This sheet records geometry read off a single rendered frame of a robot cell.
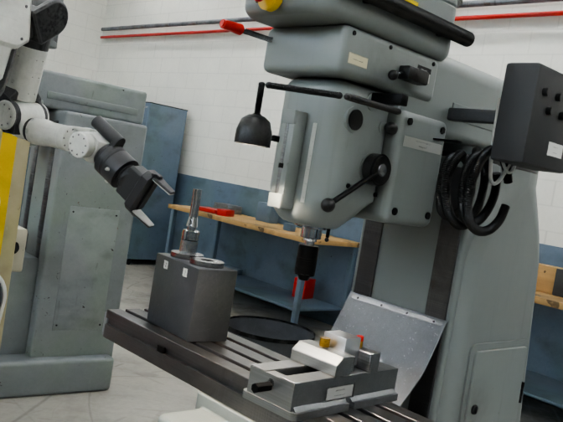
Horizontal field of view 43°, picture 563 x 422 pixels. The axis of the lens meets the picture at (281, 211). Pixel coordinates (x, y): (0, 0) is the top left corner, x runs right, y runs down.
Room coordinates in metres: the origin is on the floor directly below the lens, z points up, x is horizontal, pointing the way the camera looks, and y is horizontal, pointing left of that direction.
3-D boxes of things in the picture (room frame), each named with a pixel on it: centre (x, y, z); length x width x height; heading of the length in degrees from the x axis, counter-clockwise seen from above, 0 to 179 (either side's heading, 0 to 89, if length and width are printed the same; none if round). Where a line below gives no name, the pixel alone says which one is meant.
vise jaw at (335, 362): (1.46, -0.13, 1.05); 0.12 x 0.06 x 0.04; 47
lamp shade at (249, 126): (1.41, 0.08, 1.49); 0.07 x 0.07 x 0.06
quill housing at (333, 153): (1.60, -0.08, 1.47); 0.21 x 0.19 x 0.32; 44
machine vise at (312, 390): (1.47, -0.15, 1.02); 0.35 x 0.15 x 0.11; 137
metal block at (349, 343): (1.50, -0.17, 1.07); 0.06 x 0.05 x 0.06; 47
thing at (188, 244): (1.90, 0.23, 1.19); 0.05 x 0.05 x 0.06
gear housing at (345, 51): (1.63, -0.11, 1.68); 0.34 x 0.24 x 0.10; 134
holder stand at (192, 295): (1.87, 0.20, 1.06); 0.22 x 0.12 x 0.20; 39
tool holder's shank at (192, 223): (1.90, 0.23, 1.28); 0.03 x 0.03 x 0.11
